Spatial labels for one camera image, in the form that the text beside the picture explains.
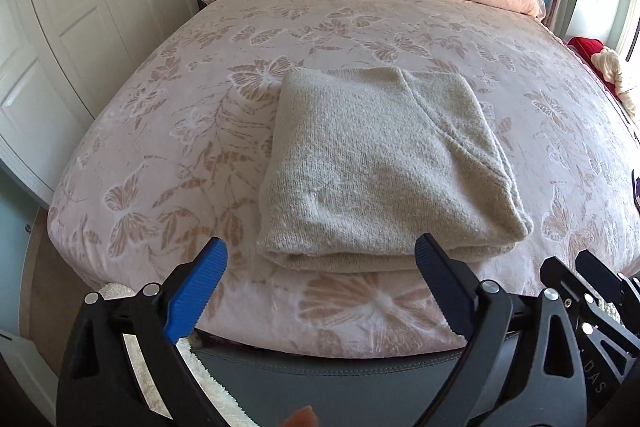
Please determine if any cream knitted sweater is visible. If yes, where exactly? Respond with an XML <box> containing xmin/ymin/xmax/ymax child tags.
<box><xmin>257</xmin><ymin>67</ymin><xmax>534</xmax><ymax>273</ymax></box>

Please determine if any left hand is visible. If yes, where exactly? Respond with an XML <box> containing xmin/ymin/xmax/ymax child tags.
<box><xmin>281</xmin><ymin>407</ymin><xmax>319</xmax><ymax>427</ymax></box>

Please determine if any white fluffy rug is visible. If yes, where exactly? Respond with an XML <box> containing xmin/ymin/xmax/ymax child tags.
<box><xmin>96</xmin><ymin>282</ymin><xmax>262</xmax><ymax>427</ymax></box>

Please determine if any red and cream plush toy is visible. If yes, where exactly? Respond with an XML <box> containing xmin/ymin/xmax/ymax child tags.
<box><xmin>568</xmin><ymin>37</ymin><xmax>639</xmax><ymax>119</ymax></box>

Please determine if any white wardrobe with red stickers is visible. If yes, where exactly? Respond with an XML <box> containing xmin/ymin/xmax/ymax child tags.
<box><xmin>1</xmin><ymin>0</ymin><xmax>198</xmax><ymax>204</ymax></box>

